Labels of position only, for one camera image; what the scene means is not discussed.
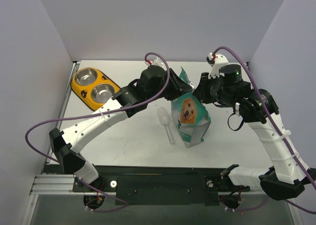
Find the green pet food bag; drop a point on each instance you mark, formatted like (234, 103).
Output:
(189, 115)

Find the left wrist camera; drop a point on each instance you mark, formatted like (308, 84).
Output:
(156, 62)

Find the yellow double pet bowl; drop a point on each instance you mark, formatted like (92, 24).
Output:
(93, 87)

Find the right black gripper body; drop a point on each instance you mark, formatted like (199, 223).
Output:
(202, 88)

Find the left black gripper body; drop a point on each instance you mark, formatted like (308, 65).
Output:
(176, 84)

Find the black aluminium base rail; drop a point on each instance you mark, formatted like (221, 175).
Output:
(135, 185)

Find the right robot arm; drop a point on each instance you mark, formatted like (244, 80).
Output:
(287, 177)

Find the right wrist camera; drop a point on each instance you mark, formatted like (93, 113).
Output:
(216, 61)

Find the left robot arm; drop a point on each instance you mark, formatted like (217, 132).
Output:
(129, 100)

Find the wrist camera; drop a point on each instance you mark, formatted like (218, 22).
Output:
(156, 62)
(216, 61)

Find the clear plastic scoop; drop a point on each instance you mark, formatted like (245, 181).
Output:
(165, 121)

